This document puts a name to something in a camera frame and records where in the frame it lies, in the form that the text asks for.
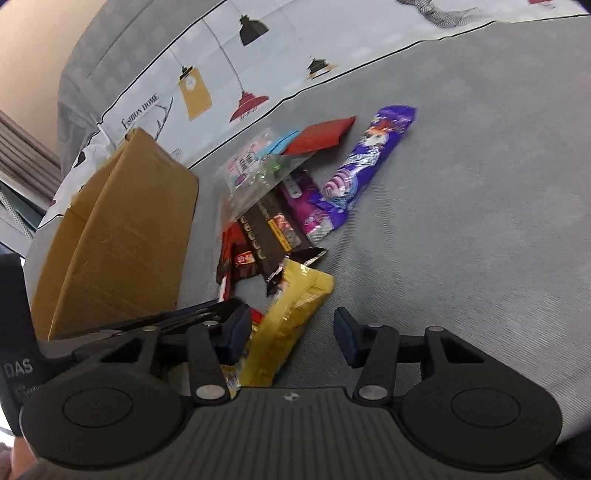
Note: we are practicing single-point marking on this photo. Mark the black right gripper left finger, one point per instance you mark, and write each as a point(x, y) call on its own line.
point(204, 338)

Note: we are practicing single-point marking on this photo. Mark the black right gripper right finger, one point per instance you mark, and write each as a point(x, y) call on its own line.
point(377, 350)

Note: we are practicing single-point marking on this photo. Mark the yellow snack bar wrapper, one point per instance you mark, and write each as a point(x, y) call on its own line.
point(301, 293)

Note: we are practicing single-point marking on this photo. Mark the dark red snack pack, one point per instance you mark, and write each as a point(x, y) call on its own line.
point(236, 261)

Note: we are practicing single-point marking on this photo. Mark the dark brown chocolate pack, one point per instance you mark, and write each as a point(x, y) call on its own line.
point(273, 235)

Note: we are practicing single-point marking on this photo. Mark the brown cardboard box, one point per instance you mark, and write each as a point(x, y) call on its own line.
point(119, 251)

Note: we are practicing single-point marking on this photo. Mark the purple cartoon snack pack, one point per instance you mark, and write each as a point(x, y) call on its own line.
point(337, 197)

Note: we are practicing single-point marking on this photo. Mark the magenta purple snack bar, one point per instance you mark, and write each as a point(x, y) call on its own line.
point(297, 190)

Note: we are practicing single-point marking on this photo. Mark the clear pink candy bag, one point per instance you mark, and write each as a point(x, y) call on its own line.
point(245, 178)

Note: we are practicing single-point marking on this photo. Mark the blue snack packet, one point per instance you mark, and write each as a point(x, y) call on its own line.
point(277, 145)

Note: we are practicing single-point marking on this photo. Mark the grey striped curtain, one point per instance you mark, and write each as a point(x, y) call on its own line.
point(28, 162)

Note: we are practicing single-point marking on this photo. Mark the red flat snack packet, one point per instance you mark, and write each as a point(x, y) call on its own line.
point(319, 136)

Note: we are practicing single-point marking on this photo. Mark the printed white sofa cover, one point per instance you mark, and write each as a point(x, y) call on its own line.
point(490, 80)

